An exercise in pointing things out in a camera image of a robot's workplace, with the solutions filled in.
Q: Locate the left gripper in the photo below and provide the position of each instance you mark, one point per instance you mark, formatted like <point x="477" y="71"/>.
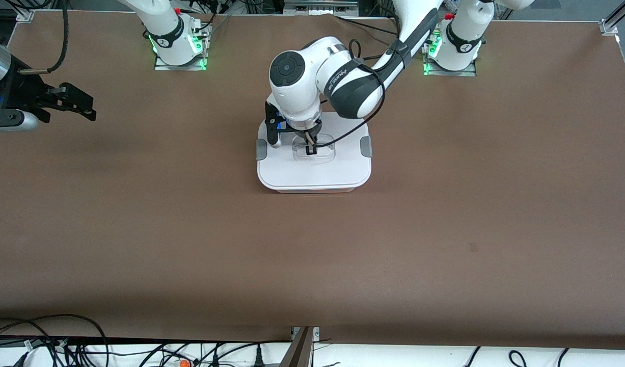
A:
<point x="309" y="136"/>

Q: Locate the aluminium frame profile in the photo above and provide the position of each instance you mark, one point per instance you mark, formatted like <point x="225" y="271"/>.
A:
<point x="299" y="351"/>

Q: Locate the white box lid grey latches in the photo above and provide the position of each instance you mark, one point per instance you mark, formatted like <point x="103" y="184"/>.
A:
<point x="312" y="173"/>

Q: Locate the metal base plate green light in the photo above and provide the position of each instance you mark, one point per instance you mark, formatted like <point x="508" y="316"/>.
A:
<point x="162" y="65"/>
<point x="465" y="73"/>

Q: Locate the silver metal rail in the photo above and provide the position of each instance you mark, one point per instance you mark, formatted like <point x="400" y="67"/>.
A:
<point x="320" y="5"/>

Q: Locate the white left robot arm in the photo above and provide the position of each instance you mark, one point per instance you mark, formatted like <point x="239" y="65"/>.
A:
<point x="353" y="86"/>

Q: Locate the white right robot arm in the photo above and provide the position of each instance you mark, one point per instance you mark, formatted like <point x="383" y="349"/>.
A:
<point x="164" y="25"/>

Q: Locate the brown table cover sheet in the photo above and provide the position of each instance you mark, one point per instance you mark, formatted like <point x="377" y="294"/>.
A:
<point x="190" y="280"/>

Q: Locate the small orange object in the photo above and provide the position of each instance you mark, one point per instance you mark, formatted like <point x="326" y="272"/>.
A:
<point x="184" y="363"/>

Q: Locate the silver corner bracket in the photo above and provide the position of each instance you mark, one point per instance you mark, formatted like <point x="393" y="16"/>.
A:
<point x="609" y="28"/>
<point x="25" y="14"/>

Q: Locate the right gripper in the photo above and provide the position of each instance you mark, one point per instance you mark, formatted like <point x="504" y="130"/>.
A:
<point x="23" y="93"/>

